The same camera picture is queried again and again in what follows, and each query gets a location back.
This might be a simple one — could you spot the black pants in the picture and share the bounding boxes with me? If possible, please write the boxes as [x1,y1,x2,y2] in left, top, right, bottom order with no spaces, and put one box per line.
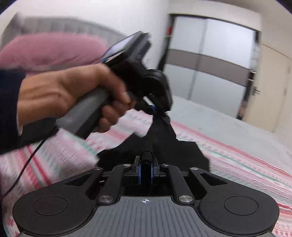
[97,114,210,172]

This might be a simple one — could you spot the dark blue sleeve forearm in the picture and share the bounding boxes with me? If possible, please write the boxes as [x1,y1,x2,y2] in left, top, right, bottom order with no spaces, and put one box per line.
[0,69,57,156]

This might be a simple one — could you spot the person's left hand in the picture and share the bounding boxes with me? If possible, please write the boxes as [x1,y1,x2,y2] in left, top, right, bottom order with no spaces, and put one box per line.
[17,64,136,133]

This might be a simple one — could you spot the white grey wardrobe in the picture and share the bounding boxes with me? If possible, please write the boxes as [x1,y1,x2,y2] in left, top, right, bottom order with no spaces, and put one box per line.
[158,14,260,119]

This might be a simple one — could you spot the patterned pink green bedspread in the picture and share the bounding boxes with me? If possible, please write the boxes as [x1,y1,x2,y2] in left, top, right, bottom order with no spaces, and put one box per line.
[1,110,291,236]

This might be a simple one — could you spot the beige door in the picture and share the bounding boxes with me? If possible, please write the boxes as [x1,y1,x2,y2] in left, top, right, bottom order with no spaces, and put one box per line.
[243,44,291,132]

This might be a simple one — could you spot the pink pillow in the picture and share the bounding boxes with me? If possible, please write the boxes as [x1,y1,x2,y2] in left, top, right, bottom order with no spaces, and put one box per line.
[1,33,107,72]

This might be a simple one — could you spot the light grey bed sheet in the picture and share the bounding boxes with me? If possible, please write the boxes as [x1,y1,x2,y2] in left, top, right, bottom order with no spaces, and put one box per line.
[168,96,291,174]

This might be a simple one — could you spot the grey quilted headboard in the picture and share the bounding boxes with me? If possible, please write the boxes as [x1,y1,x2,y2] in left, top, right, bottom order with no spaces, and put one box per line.
[1,13,126,48]

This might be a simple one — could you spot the black cable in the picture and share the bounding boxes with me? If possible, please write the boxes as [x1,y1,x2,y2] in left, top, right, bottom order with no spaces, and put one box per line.
[0,127,60,201]

